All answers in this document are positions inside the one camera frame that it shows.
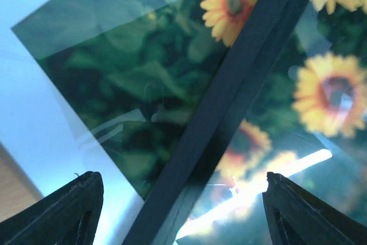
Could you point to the white mat board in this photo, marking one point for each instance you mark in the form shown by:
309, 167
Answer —
46, 138

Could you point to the sunflower photo print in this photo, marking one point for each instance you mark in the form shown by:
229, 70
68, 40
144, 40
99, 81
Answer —
109, 57

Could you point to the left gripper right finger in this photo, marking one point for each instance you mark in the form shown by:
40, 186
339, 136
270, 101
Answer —
296, 216

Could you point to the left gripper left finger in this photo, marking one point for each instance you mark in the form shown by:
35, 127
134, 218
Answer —
69, 215

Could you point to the black picture frame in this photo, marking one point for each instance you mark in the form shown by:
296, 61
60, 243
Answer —
218, 116

